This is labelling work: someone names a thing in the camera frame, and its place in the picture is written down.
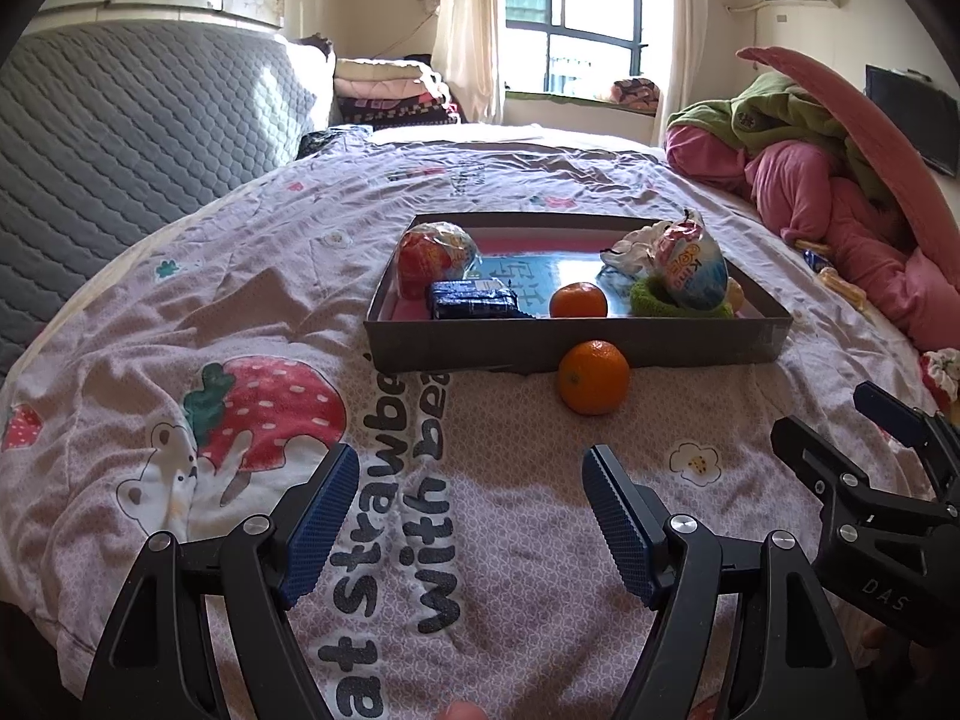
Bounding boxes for cream left curtain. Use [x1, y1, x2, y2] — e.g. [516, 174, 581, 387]
[418, 0, 506, 124]

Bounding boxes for beige walnut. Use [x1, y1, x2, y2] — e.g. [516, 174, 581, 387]
[726, 277, 745, 314]

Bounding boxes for orange tangerine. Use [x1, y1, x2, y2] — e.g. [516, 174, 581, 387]
[548, 281, 608, 319]
[555, 341, 631, 416]

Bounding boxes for folded blanket stack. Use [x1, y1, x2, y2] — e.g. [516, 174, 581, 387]
[334, 59, 464, 130]

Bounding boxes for green blanket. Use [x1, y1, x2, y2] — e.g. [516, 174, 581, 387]
[665, 71, 893, 208]

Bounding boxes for pink Chinese children's book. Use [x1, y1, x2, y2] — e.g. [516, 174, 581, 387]
[373, 226, 633, 322]

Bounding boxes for patterned bag on windowsill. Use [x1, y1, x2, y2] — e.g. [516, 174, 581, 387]
[610, 76, 661, 115]

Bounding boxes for clear plastic bag with toy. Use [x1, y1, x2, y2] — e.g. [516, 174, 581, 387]
[601, 210, 729, 314]

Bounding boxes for green knitted ring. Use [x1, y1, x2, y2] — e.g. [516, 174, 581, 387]
[628, 274, 737, 319]

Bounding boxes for black flat television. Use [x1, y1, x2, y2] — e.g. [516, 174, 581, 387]
[864, 65, 958, 179]

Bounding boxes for red white scrunchie cloth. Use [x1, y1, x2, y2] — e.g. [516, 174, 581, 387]
[919, 348, 960, 415]

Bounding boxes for dark framed window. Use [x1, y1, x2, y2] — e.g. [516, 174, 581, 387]
[501, 0, 644, 99]

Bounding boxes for pink crumpled duvet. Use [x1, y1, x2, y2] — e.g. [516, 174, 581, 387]
[665, 125, 958, 351]

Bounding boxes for cream right curtain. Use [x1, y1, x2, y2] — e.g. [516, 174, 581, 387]
[643, 0, 708, 145]

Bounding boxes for yellow snack packet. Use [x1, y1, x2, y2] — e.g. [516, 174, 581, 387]
[817, 266, 869, 312]

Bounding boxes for pink long pillow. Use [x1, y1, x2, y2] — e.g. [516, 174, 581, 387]
[736, 46, 960, 288]

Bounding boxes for pink strawberry print bedsheet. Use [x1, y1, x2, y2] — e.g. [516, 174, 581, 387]
[2, 132, 931, 718]

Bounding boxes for cream curtain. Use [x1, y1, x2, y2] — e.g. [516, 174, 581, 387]
[643, 0, 708, 145]
[418, 0, 506, 124]

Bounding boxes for plastic-wrapped red ball snack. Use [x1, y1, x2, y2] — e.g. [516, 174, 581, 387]
[395, 221, 480, 301]

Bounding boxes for grey quilted headboard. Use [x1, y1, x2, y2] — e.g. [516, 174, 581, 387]
[2, 20, 337, 367]

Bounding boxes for blue Oreo cookie packet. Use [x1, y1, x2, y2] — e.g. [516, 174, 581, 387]
[427, 280, 523, 320]

